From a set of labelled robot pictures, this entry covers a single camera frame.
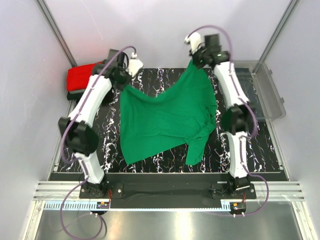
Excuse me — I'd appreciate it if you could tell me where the green t shirt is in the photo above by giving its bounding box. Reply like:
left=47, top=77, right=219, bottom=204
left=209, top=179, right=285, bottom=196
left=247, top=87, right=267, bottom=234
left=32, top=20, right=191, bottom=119
left=120, top=62, right=217, bottom=166

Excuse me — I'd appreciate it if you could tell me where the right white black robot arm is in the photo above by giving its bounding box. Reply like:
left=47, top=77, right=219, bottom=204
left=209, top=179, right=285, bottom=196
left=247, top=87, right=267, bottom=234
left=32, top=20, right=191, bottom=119
left=184, top=32, right=257, bottom=199

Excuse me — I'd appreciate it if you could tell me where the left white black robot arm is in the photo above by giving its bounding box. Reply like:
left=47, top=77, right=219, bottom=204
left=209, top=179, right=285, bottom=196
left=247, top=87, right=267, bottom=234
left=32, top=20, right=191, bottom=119
left=58, top=49, right=143, bottom=198

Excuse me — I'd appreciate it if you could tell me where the folded red t shirt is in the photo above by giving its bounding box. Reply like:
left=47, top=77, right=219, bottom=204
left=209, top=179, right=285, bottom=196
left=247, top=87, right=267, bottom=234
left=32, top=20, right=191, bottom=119
left=66, top=61, right=102, bottom=92

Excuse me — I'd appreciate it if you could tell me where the clear plastic bin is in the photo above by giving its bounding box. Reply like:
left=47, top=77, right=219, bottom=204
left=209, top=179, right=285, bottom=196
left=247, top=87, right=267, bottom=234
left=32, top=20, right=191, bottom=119
left=234, top=60, right=286, bottom=122

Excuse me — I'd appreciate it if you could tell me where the left connector box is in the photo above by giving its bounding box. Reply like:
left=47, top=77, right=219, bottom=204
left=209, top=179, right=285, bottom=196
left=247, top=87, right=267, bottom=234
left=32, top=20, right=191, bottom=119
left=96, top=201, right=110, bottom=209

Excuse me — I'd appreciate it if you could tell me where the connector box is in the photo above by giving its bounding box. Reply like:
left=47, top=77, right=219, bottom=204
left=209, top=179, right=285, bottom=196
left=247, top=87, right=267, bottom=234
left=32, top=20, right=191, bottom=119
left=96, top=201, right=110, bottom=209
left=230, top=201, right=247, bottom=212

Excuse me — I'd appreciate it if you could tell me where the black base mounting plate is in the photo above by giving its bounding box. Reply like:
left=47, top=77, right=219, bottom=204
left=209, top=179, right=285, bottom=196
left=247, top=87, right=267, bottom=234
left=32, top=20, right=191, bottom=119
left=79, top=173, right=256, bottom=199

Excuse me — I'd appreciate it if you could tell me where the right connector box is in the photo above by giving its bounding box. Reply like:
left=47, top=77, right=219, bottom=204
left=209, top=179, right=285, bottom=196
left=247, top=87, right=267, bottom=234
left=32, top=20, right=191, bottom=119
left=230, top=201, right=247, bottom=212

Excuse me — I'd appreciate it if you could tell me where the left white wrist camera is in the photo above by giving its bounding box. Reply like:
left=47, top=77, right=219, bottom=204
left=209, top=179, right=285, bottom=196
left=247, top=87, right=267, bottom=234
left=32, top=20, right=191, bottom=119
left=126, top=52, right=144, bottom=78

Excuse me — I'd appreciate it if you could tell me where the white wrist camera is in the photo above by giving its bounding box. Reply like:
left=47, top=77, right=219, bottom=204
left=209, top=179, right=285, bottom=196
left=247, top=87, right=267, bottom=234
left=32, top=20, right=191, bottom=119
left=184, top=32, right=202, bottom=55
left=126, top=52, right=144, bottom=78

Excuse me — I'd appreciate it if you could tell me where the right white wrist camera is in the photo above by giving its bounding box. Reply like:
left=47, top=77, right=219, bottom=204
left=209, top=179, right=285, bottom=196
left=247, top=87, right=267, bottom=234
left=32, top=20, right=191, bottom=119
left=184, top=32, right=202, bottom=55

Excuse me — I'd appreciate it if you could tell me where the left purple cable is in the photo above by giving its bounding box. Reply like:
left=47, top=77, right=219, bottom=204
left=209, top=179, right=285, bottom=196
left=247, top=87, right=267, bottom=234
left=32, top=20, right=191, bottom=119
left=59, top=45, right=138, bottom=239

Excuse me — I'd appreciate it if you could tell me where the purple cable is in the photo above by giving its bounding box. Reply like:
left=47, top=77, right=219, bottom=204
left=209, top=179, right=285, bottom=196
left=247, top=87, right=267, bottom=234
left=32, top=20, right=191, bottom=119
left=59, top=45, right=138, bottom=239
left=187, top=24, right=270, bottom=216

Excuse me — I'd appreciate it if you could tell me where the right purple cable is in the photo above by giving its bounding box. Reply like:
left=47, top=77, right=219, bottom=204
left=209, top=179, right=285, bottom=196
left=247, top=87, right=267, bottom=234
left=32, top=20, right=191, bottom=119
left=187, top=24, right=270, bottom=216

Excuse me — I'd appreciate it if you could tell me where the aluminium frame rail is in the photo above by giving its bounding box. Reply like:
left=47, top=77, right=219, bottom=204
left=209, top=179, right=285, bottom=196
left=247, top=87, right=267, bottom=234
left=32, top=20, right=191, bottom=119
left=34, top=181, right=305, bottom=202

